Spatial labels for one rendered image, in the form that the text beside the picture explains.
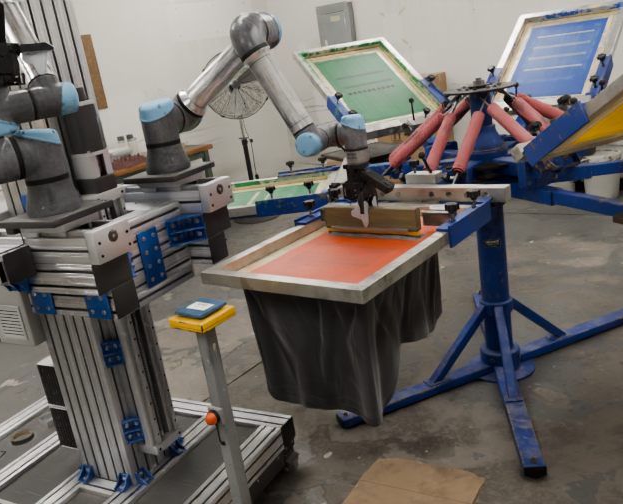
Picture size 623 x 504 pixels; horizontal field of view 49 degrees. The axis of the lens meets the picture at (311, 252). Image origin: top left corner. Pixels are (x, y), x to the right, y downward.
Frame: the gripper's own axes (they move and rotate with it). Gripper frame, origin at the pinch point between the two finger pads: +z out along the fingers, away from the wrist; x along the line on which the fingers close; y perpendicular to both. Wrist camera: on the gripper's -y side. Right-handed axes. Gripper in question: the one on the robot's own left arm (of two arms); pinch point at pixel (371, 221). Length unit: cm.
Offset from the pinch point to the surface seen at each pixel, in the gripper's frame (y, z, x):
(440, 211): -22.9, -2.7, -5.3
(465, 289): 57, 100, -180
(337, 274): -9.7, 4.8, 35.1
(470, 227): -30.4, 3.6, -9.9
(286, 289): -4, 3, 52
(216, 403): 11, 32, 71
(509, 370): -16, 86, -67
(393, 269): -29.3, 1.2, 36.1
